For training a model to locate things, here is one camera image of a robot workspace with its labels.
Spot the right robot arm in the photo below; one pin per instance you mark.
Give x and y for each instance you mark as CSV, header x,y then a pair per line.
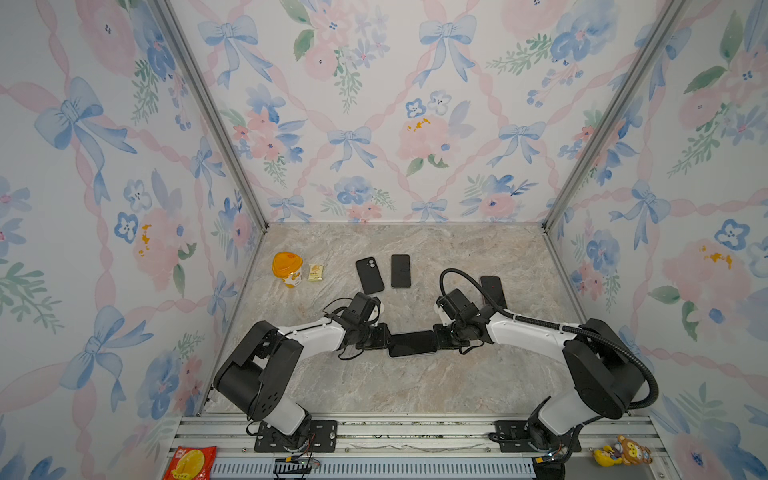
x,y
605,376

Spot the orange lid yogurt cup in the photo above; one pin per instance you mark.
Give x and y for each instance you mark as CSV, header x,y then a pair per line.
x,y
287,267

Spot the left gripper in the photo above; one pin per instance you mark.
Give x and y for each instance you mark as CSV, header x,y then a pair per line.
x,y
382,342

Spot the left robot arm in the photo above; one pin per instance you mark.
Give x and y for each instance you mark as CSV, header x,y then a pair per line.
x,y
256,374

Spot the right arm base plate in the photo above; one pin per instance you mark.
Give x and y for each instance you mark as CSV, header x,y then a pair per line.
x,y
517,436

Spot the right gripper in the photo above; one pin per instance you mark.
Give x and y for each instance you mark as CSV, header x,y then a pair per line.
x,y
439,342

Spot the black phone case with camera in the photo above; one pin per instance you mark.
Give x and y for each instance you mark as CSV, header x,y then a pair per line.
x,y
369,275

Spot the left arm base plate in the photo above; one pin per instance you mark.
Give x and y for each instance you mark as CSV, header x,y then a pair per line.
x,y
313,436

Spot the small yellow snack packet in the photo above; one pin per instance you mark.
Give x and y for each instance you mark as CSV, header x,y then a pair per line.
x,y
316,272

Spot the black phone screen up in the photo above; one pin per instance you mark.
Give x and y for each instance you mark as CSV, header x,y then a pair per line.
x,y
492,285

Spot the yellow and brown plush toy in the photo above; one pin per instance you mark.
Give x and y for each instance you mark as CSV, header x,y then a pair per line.
x,y
624,451

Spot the red chip bag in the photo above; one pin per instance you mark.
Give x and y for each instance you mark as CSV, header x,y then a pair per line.
x,y
189,463

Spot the black phone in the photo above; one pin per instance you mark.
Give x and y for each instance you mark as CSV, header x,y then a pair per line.
x,y
400,271
411,344

